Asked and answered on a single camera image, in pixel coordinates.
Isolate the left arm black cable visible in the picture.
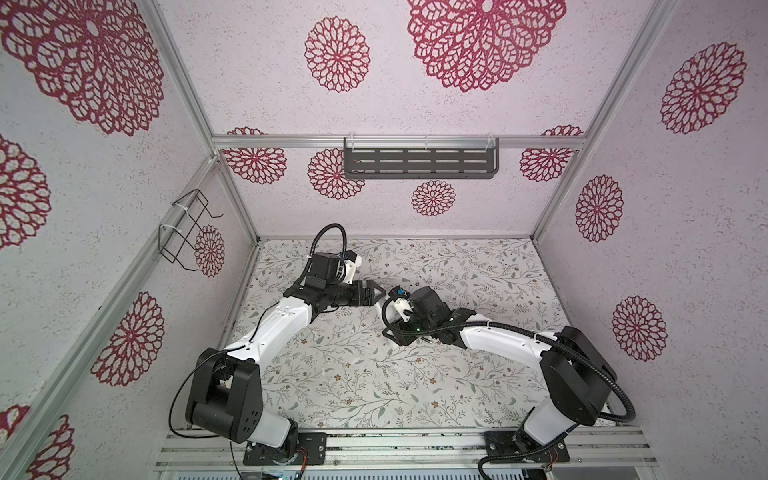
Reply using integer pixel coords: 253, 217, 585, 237
305, 223, 349, 283

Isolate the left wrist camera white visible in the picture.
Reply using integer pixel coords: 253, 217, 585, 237
308, 250, 361, 285

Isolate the black wire wall basket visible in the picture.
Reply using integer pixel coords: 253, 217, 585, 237
156, 189, 223, 272

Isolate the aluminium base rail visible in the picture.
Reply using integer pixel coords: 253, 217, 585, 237
150, 427, 659, 474

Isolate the dark grey wall shelf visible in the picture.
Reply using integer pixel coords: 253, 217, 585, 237
342, 138, 500, 180

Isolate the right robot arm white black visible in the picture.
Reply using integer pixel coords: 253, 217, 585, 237
380, 287, 616, 462

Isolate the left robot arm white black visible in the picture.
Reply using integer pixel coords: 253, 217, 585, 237
184, 280, 385, 464

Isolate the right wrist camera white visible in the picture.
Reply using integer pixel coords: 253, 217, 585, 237
385, 286, 413, 322

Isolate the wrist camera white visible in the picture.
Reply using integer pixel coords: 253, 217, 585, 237
308, 250, 361, 285
385, 286, 413, 322

